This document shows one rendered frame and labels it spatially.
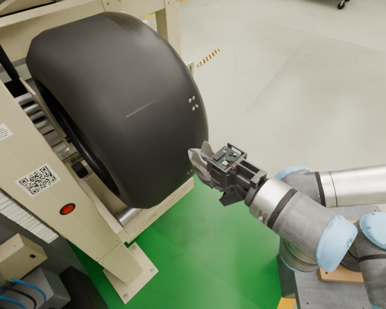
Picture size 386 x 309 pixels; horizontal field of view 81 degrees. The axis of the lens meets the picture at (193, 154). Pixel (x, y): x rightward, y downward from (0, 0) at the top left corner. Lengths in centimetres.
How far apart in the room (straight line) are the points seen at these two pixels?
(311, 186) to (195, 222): 133
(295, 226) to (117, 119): 39
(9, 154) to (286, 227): 56
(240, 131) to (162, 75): 193
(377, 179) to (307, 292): 71
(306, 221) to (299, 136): 215
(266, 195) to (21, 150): 51
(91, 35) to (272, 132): 212
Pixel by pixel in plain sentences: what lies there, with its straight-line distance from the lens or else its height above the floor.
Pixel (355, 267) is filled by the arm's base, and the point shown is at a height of 68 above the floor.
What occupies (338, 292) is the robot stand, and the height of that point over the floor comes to 60.
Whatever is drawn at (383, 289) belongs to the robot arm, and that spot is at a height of 87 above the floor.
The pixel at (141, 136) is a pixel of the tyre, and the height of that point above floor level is 134.
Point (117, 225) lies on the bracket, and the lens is 84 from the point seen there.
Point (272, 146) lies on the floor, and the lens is 236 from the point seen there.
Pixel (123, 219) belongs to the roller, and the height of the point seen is 92.
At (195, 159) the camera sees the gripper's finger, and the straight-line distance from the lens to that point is 55.
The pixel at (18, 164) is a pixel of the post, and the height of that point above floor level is 129.
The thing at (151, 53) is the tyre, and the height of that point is 143.
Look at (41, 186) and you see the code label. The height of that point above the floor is 120.
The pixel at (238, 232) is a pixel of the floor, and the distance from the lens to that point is 183.
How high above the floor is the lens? 169
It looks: 51 degrees down
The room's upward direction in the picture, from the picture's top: straight up
